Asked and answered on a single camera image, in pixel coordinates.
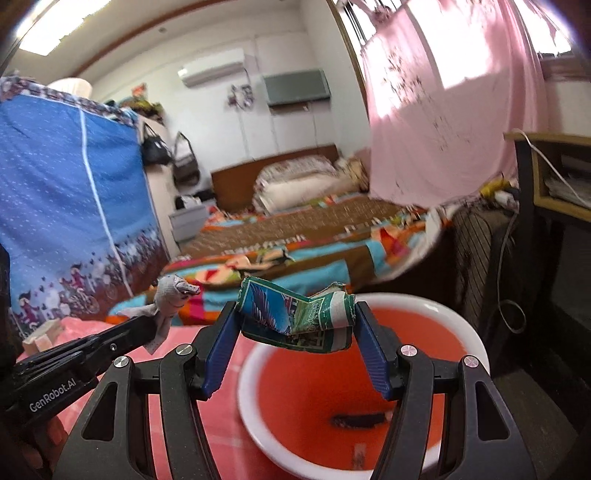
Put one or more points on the colourful clutter pile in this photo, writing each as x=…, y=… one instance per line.
x=145, y=101

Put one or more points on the white round box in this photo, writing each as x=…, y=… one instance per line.
x=69, y=87

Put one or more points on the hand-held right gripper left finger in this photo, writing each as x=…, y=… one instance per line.
x=221, y=350

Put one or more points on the dark striped cloth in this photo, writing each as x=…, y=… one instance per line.
x=480, y=258

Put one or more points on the pillows on bed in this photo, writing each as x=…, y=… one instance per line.
x=295, y=168

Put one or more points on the bed with colourful blanket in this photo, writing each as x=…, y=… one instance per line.
x=300, y=230

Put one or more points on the wooden headboard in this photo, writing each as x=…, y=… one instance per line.
x=235, y=180

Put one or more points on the person's left hand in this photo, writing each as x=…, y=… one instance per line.
x=46, y=443

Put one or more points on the wooden desk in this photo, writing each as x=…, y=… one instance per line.
x=526, y=184

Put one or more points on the pink curtain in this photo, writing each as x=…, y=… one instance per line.
x=438, y=138

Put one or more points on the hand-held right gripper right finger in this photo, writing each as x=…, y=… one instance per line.
x=369, y=350

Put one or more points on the grey nightstand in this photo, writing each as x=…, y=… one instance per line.
x=187, y=224

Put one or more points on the pale patterned pillow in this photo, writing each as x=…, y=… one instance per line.
x=353, y=173

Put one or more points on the black and white clutter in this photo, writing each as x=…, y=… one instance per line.
x=188, y=201

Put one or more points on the brown grey handbag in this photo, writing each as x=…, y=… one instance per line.
x=185, y=161

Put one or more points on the blue printed fabric wardrobe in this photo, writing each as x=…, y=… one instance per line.
x=55, y=184

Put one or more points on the yellow object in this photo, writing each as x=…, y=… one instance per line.
x=496, y=187

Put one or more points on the grey tissue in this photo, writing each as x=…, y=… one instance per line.
x=173, y=293

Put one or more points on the white air conditioner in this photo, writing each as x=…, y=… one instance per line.
x=212, y=69

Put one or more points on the stack of papers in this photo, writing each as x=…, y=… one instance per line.
x=570, y=184

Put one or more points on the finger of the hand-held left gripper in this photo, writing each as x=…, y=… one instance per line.
x=120, y=337

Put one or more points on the black handbag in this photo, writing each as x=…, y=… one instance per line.
x=156, y=147

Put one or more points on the white cabinet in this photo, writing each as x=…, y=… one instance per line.
x=159, y=203

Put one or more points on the red basin with white rim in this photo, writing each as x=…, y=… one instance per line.
x=300, y=383

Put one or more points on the wall ornament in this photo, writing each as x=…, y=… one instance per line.
x=242, y=97

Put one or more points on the blue green packet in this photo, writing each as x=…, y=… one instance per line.
x=277, y=314

